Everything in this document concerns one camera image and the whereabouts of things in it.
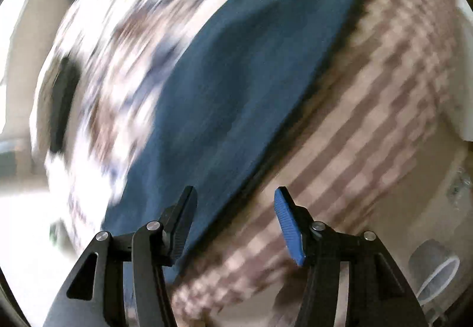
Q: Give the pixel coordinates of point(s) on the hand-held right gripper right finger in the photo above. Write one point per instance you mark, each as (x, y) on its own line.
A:
(288, 227)

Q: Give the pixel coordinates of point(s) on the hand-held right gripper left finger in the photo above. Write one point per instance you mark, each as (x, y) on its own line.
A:
(183, 224)

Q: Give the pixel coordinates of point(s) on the dark blue denim pants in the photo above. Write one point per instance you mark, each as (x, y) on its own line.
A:
(221, 90)

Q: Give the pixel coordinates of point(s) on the grey cup with white rim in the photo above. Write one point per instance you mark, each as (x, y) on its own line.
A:
(434, 268)

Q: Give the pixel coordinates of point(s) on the brown checked bed sheet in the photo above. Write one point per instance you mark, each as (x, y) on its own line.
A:
(388, 90)

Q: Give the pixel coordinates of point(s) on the floral blanket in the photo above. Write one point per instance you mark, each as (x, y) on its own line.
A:
(122, 35)

